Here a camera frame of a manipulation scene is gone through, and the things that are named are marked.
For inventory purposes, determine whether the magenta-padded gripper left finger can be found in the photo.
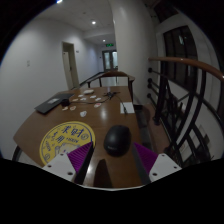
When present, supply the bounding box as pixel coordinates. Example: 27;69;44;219
42;141;96;185

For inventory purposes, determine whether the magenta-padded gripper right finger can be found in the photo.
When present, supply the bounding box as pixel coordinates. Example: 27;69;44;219
131;142;183;186

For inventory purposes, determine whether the black computer mouse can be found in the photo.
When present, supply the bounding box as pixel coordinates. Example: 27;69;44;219
103;124;132;157

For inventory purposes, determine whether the round yellow mouse pad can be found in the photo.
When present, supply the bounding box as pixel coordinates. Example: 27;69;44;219
39;121;97;167

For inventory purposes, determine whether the small black charger block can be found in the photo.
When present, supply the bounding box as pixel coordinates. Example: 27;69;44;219
60;98;71;108

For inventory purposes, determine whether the black closed laptop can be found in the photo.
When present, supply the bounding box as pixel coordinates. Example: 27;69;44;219
34;92;75;115

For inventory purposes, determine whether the white paper sheet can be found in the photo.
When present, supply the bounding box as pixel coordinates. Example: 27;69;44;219
119;101;136;115

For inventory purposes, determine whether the open white doorway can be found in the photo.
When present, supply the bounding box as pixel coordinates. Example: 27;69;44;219
61;41;81;90

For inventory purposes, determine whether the wooden armchair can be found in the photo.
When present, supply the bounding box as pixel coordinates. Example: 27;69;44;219
86;70;136;101

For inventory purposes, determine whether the black railing with wooden handrail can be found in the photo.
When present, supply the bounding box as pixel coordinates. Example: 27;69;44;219
147;56;224;168

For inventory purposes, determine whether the dark framed window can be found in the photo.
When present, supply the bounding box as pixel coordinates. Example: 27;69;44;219
162;25;199;89

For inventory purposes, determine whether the glass double door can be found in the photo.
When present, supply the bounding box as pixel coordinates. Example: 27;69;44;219
101;49;119;72

